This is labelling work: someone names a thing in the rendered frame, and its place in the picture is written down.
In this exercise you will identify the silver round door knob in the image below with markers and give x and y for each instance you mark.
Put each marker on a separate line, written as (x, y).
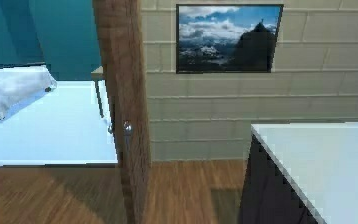
(127, 127)

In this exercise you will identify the brown wooden room door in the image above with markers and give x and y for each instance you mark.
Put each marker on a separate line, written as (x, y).
(123, 66)

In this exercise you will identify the small wooden side table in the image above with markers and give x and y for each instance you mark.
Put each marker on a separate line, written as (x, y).
(99, 87)

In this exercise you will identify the framed mountain landscape picture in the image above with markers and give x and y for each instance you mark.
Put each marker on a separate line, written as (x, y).
(227, 38)

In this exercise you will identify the black counter with white top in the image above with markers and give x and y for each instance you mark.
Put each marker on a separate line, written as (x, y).
(307, 173)

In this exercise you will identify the bed with white sheet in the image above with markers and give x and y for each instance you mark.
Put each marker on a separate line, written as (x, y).
(13, 88)

